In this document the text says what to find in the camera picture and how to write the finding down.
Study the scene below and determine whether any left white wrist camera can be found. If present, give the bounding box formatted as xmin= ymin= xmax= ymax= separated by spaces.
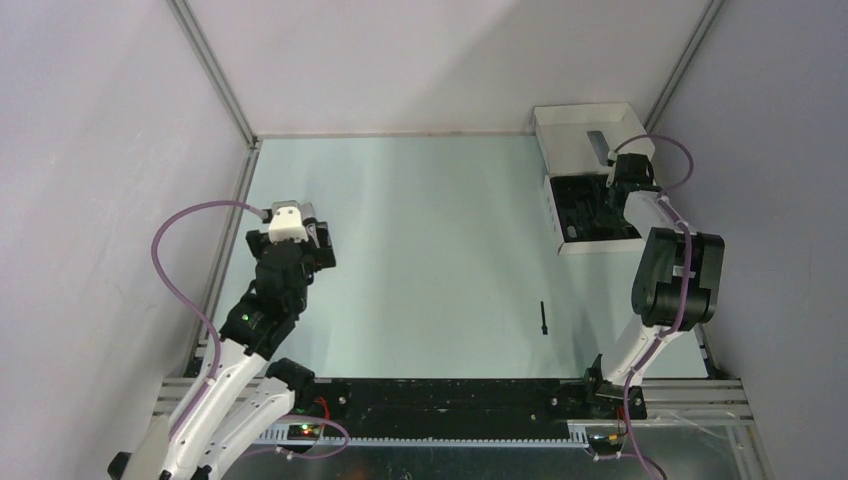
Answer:
xmin=267 ymin=200 xmax=306 ymax=244

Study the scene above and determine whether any silver black hair clipper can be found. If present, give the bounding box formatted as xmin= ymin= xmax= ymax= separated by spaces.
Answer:
xmin=299 ymin=203 xmax=320 ymax=250

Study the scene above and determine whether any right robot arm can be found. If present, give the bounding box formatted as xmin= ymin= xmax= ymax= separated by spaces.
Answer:
xmin=587 ymin=152 xmax=725 ymax=397

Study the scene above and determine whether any white storage box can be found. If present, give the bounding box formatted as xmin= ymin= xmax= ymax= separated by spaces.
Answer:
xmin=532 ymin=103 xmax=655 ymax=256

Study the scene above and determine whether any black cleaning brush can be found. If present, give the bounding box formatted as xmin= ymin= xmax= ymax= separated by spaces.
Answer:
xmin=539 ymin=301 xmax=549 ymax=336

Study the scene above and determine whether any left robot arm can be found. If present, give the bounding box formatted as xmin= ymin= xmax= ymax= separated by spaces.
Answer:
xmin=107 ymin=218 xmax=336 ymax=479

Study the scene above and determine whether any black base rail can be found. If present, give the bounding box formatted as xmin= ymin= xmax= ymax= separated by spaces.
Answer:
xmin=294 ymin=377 xmax=647 ymax=441

